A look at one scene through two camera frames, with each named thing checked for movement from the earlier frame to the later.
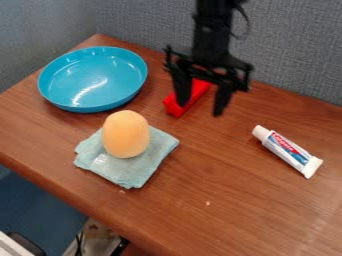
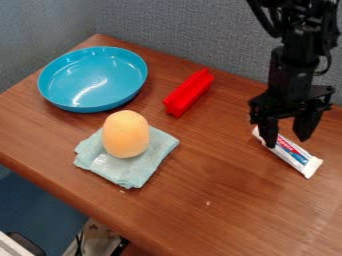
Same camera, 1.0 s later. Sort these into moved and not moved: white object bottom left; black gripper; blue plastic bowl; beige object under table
Moved: black gripper
Not moved: white object bottom left; blue plastic bowl; beige object under table
